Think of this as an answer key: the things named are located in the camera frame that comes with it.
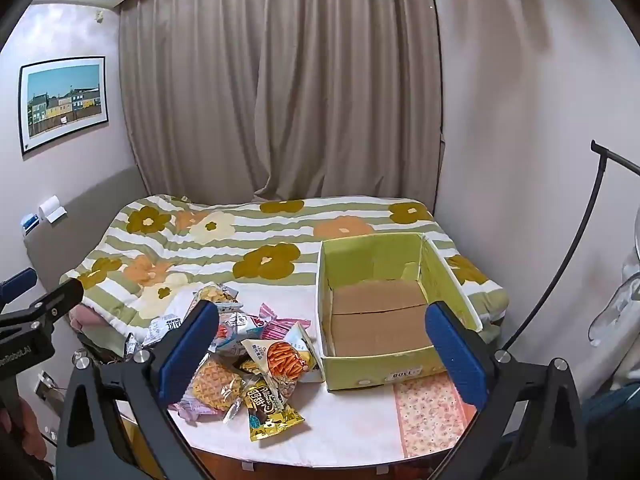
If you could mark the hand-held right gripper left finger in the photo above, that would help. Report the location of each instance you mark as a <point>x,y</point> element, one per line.
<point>192,350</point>

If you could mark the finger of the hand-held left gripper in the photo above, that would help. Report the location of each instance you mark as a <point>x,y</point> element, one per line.
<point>16,282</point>
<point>55,300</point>

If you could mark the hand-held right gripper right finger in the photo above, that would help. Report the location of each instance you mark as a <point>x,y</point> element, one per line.
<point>457,355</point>

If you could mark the green cardboard box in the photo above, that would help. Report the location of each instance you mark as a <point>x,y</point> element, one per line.
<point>375,320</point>

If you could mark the person's left hand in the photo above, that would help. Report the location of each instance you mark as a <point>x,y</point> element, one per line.
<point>22,422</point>

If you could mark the white black-print snack packet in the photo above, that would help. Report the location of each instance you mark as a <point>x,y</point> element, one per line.
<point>167,329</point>

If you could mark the waffle snack packet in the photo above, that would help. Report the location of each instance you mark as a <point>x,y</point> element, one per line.
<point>215,385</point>

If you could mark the light blue snack packet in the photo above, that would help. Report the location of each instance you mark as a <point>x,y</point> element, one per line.
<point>235,334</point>

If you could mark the pale pink snack packet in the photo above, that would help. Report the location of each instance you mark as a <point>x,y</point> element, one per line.
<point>192,410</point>

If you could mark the silver snack packet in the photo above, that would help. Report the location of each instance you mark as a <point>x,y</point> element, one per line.
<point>131,347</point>

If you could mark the white paper roll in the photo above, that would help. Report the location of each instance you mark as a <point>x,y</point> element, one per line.
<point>51,207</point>

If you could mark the orange sticks snack packet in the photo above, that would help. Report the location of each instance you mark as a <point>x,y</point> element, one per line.
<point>282,360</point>

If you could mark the black yellow snack packet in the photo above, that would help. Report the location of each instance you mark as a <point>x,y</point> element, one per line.
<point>270,407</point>

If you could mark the floral striped blanket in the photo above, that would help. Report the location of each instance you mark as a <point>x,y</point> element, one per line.
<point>260,255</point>

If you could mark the dark blue cloth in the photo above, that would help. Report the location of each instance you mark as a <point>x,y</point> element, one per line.
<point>612,410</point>

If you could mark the clear plastic cover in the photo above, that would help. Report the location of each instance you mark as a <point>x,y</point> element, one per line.
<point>617,300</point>

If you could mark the black curved lamp stand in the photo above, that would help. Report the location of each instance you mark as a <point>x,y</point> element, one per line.
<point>582,230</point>

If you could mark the framed street picture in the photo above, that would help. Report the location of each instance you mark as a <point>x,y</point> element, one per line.
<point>65,102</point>

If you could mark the beige curtain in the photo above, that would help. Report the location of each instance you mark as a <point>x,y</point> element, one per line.
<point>280,85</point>

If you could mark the wall socket plate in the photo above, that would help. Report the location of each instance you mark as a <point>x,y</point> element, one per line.
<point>47,386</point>

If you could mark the blue wall holder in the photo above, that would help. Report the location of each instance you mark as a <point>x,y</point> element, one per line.
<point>30,223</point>

